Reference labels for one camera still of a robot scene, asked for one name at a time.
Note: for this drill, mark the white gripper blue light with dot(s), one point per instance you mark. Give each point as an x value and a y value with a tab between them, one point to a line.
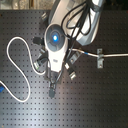
55	46

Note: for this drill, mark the metal cable clip bracket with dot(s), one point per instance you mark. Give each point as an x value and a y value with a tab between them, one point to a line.
100	58

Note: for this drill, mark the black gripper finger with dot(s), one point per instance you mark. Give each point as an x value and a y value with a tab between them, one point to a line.
50	91
54	88

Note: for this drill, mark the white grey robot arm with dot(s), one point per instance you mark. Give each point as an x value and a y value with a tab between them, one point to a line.
68	21

